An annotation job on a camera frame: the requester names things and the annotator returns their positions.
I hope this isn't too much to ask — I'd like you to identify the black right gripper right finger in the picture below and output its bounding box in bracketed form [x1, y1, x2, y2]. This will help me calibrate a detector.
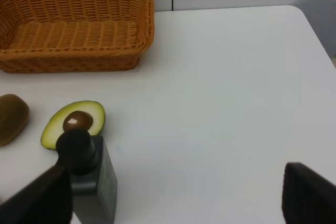
[281, 163, 335, 223]

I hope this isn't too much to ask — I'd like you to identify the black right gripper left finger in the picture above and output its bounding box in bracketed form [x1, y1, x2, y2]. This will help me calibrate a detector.
[1, 165, 73, 223]

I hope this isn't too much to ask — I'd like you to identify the dark green bottle black cap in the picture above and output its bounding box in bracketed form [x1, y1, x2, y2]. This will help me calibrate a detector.
[56, 129, 118, 223]

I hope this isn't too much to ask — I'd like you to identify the halved avocado with pit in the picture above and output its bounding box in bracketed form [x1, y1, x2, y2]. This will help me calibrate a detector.
[40, 100, 106, 150]

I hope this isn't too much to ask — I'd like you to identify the brown kiwi fruit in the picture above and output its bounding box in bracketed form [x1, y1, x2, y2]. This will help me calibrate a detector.
[1, 94, 29, 147]

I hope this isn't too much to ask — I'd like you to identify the orange wicker basket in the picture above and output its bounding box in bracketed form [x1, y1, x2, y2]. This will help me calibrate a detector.
[1, 0, 155, 73]

